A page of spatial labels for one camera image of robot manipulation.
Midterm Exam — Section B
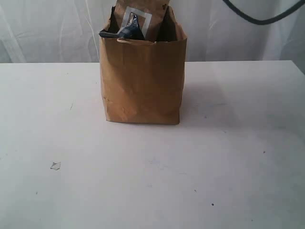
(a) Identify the long dark noodle package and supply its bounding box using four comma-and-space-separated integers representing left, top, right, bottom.
99, 13, 145, 41

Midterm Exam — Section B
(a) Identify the brown kraft stand-up pouch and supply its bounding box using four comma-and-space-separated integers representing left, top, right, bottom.
114, 0, 170, 42

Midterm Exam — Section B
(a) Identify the brown paper bag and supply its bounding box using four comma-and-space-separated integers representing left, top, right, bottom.
100, 7, 187, 125

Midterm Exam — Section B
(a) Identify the white backdrop curtain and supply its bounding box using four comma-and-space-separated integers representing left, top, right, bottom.
0, 0, 305, 67

